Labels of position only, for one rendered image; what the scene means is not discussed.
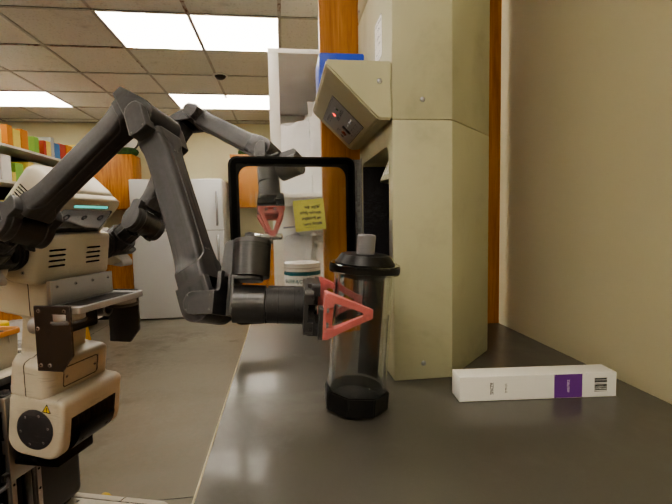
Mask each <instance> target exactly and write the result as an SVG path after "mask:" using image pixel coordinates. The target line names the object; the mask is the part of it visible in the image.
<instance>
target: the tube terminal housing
mask: <svg viewBox="0 0 672 504"><path fill-rule="evenodd" d="M381 11H382V56H381V58H380V60H379V61H390V63H391V81H392V118H391V119H390V120H389V121H388V122H387V123H386V124H385V125H384V126H383V127H382V128H381V129H380V130H379V131H378V132H377V133H376V134H375V135H374V136H373V137H372V138H371V139H369V140H368V141H367V142H366V143H365V144H364V145H363V146H362V147H361V148H360V159H361V158H362V227H363V167H386V165H387V163H388V161H389V220H392V222H393V259H392V258H391V259H392V260H393V262H394V263H396V264H399V265H400V275H399V276H397V277H394V288H393V301H392V315H391V328H390V341H389V354H388V367H387V370H388V372H389V373H390V375H391V376H392V377H393V379H394V380H395V381H398V380H413V379H427V378H442V377H452V369H463V368H464V367H466V366H467V365H468V364H470V363H471V362H472V361H474V360H475V359H476V358H478V357H479V356H480V355H482V354H483V353H484V352H485V351H487V332H488V199H489V50H490V0H368V1H367V4H366V6H365V9H364V12H363V14H362V17H361V20H360V22H359V25H358V54H363V55H364V60H367V61H375V24H376V22H377V20H378V18H379V16H380V14H381Z"/></svg>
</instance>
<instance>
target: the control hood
mask: <svg viewBox="0 0 672 504"><path fill-rule="evenodd" d="M332 95H333V96H334V97H335V98H336V99H337V100H338V101H339V103H340V104H341V105H342V106H343V107H344V108H345V109H346V110H347V111H348V112H349V113H350V114H351V115H352V116H353V117H354V118H355V119H356V120H357V121H358V122H359V123H360V124H361V125H362V126H363V127H364V128H363V129H362V130H361V131H360V133H359V134H358V135H357V136H356V137H355V138H354V140H353V141H352V142H351V143H350V144H349V145H348V144H347V143H346V142H345V141H344V140H343V139H342V138H341V137H340V136H339V135H338V134H337V133H336V132H335V131H334V130H333V129H332V128H331V127H330V126H329V125H328V124H327V123H326V122H325V121H324V120H323V118H324V115H325V112H326V110H327V107H328V105H329V102H330V100H331V97H332ZM313 112H314V114H315V115H316V116H317V117H318V118H319V119H320V120H321V121H322V122H323V123H324V124H325V125H326V126H327V127H328V128H329V129H330V130H331V131H332V132H333V133H334V134H335V135H336V136H337V137H338V138H339V139H340V140H341V141H342V142H343V143H344V144H345V145H346V146H347V147H348V148H349V149H351V150H359V149H360V148H361V147H362V146H363V145H364V144H365V143H366V142H367V141H368V140H369V139H371V138H372V137H373V136H374V135H375V134H376V133H377V132H378V131H379V130H380V129H381V128H382V127H383V126H384V125H385V124H386V123H387V122H388V121H389V120H390V119H391V118H392V81H391V63H390V61H367V60H331V59H327V61H326V62H325V65H324V69H323V73H322V77H321V80H320V84H319V88H318V92H317V96H316V99H315V103H314V107H313Z"/></svg>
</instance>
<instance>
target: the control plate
mask: <svg viewBox="0 0 672 504"><path fill-rule="evenodd" d="M335 107H336V108H337V109H338V110H339V112H338V111H337V110H336V109H335ZM333 113H334V114H335V115H336V116H334V115H333ZM323 120H324V121H325V122H326V123H327V124H328V125H329V126H330V127H331V128H332V129H333V130H334V131H335V132H336V133H337V134H338V135H339V136H340V137H341V138H342V139H343V140H344V141H345V142H346V143H347V144H348V145H349V144H350V143H351V142H352V141H353V140H354V138H355V137H356V136H357V135H358V134H359V133H360V131H361V130H362V129H363V128H364V127H363V126H362V125H361V124H360V123H359V122H358V121H357V120H356V119H355V118H354V117H353V116H352V115H351V114H350V113H349V112H348V111H347V110H346V109H345V108H344V107H343V106H342V105H341V104H340V103H339V101H338V100H337V99H336V98H335V97H334V96H333V95H332V97H331V100H330V102H329V105H328V107H327V110H326V112H325V115H324V118H323ZM350 120H351V121H352V122H353V123H351V126H350V125H349V126H348V125H347V124H348V123H349V122H350ZM346 125H347V126H348V127H349V128H347V130H348V131H349V132H350V133H351V134H350V135H349V134H348V133H347V132H346V131H345V130H344V129H343V128H342V126H344V127H345V128H346ZM341 131H344V132H345V133H346V136H344V135H343V134H342V132H341ZM341 134H342V135H343V136H344V137H342V136H341Z"/></svg>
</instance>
